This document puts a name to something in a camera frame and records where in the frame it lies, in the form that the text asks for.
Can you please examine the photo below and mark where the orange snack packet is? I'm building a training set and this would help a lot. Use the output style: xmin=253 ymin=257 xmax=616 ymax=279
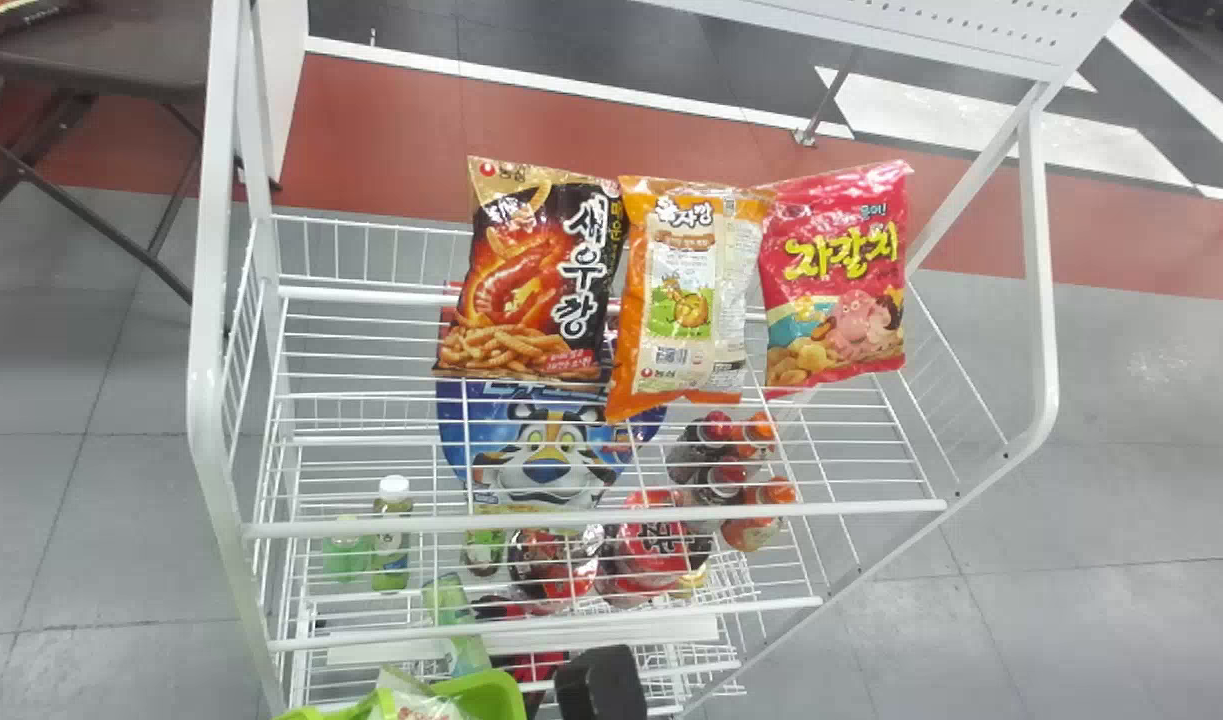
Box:
xmin=603 ymin=175 xmax=778 ymax=424

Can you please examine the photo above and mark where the blue cereal bag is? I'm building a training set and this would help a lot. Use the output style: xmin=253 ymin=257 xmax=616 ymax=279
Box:
xmin=435 ymin=377 xmax=669 ymax=513

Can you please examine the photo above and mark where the black snack packet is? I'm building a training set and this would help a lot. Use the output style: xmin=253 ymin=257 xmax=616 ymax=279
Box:
xmin=433 ymin=155 xmax=628 ymax=392

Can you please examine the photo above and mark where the brown bottle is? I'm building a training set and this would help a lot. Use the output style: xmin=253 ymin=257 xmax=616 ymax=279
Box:
xmin=689 ymin=458 xmax=754 ymax=533
xmin=667 ymin=411 xmax=738 ymax=485

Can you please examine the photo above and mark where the red noodle cup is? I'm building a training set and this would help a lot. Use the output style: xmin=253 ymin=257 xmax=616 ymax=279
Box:
xmin=506 ymin=527 xmax=604 ymax=613
xmin=600 ymin=489 xmax=718 ymax=608

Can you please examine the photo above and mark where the red snack packet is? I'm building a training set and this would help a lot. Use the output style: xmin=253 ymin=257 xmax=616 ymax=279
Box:
xmin=757 ymin=159 xmax=915 ymax=402

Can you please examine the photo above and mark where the green bottle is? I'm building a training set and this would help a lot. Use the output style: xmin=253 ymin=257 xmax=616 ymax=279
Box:
xmin=320 ymin=514 xmax=373 ymax=585
xmin=370 ymin=474 xmax=415 ymax=597
xmin=420 ymin=573 xmax=494 ymax=677

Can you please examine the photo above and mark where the green basket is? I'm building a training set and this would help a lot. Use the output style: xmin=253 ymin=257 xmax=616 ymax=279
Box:
xmin=271 ymin=668 xmax=529 ymax=720

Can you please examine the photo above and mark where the dark side table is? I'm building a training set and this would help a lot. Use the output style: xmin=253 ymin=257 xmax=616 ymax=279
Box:
xmin=0 ymin=0 xmax=234 ymax=306

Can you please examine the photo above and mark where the white wire rack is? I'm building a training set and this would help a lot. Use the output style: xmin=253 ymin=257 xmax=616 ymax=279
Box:
xmin=186 ymin=0 xmax=1134 ymax=720

